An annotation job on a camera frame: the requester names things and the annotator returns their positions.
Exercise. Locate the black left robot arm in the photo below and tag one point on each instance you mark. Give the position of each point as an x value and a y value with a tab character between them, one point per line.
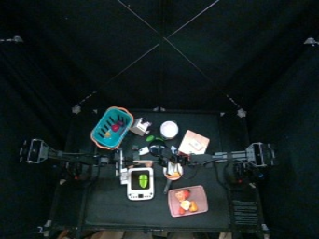
62	154

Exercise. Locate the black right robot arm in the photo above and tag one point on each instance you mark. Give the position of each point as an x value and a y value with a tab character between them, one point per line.
233	155

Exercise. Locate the orange toy bowl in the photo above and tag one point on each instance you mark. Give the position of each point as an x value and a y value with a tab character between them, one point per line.
174	177

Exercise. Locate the black toy frying pan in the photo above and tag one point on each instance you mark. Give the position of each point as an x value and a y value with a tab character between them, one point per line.
157	149

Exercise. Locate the brown toy egg shell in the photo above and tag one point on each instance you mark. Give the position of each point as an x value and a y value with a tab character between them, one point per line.
148	162

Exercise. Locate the small green toy vegetable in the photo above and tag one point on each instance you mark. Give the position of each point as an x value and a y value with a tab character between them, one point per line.
150	137

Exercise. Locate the teal basket orange rim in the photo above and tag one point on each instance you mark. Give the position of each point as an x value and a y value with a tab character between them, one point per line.
102	138

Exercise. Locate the yellow toy food piece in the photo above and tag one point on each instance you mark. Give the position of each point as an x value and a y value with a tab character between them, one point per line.
109	134

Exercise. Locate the white round lid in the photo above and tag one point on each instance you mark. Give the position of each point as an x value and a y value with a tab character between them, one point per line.
170	129

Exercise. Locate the red toy apple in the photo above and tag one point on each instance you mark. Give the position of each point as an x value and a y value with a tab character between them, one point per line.
184	194

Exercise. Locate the grey white toy box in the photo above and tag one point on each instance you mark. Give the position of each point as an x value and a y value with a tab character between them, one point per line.
141	126

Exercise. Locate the red toy food piece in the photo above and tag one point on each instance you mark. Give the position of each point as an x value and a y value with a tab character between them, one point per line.
118	126

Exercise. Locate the pink plastic tray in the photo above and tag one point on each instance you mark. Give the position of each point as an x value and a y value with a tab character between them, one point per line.
201	191

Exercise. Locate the cream toy fruit piece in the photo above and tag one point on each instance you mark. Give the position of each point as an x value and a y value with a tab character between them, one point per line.
185	205

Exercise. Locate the orange toy fruit piece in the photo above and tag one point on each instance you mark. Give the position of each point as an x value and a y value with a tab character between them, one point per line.
194	206

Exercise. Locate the small red toy fruit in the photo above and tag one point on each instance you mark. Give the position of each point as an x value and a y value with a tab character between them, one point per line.
181	211

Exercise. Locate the metal frame bracket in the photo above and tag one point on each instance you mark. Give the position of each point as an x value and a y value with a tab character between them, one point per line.
310	41
241	113
77	109

